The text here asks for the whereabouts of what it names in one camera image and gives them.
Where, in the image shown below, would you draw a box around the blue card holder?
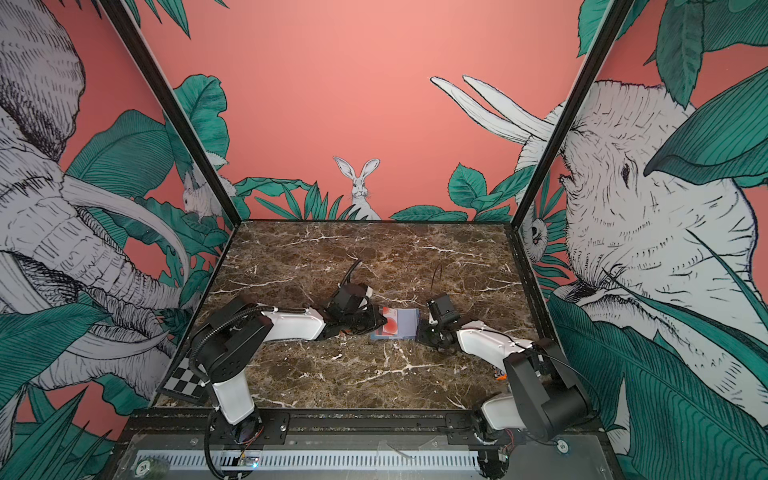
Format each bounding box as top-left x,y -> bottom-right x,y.
370,307 -> 420,341

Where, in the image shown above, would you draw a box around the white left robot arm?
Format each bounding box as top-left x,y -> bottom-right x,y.
188,296 -> 387,426

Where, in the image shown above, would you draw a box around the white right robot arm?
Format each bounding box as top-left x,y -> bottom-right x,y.
416,320 -> 592,442

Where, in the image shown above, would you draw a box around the black white checkerboard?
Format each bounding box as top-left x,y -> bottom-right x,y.
159,355 -> 208,405

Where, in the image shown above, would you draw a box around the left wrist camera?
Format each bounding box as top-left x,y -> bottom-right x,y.
329,282 -> 372,313

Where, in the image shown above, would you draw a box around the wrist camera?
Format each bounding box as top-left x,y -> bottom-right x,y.
329,282 -> 372,313
427,293 -> 461,327

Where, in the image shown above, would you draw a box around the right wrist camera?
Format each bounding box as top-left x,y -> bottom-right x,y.
427,293 -> 461,327

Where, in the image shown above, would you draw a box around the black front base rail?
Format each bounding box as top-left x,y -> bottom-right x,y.
119,407 -> 601,448

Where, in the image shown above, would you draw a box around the white slotted cable duct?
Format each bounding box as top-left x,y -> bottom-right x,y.
133,449 -> 481,472

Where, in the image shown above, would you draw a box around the black left corner frame post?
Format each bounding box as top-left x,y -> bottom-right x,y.
99,0 -> 242,230

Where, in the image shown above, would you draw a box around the black corner frame post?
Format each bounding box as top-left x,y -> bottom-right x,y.
511,0 -> 633,230
99,0 -> 242,230

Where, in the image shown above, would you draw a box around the black right corner frame post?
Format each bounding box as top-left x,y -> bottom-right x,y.
511,0 -> 633,230

